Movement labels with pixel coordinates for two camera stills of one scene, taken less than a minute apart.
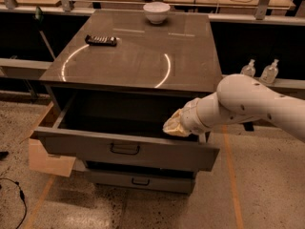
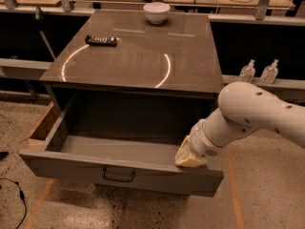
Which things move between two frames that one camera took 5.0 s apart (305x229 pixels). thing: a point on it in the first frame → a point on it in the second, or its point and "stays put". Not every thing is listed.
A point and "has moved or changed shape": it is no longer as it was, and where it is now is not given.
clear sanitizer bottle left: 249,70 stays put
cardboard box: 38,158 → 38,147
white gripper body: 190,118 → 202,142
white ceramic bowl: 156,11 stays put
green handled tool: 39,18 stays put
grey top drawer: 126,128 has moved or changed shape
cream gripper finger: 174,126 → 185,157
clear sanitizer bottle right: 270,72 stays put
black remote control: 104,41 stays put
